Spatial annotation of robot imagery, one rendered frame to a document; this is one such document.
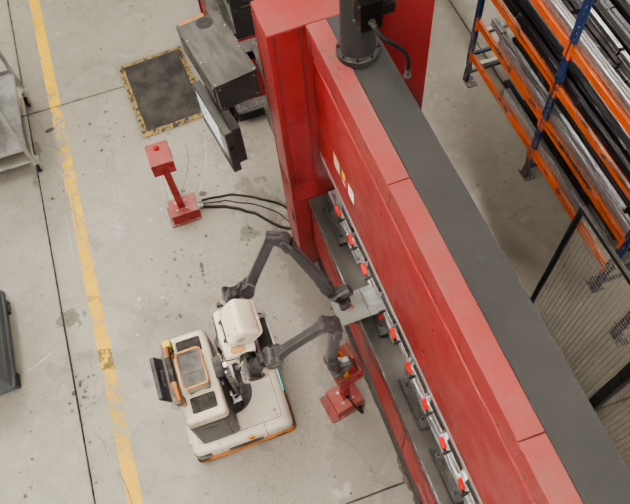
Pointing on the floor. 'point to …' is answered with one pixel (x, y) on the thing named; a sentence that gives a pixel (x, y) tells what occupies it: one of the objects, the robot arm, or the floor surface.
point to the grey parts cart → (0, 112)
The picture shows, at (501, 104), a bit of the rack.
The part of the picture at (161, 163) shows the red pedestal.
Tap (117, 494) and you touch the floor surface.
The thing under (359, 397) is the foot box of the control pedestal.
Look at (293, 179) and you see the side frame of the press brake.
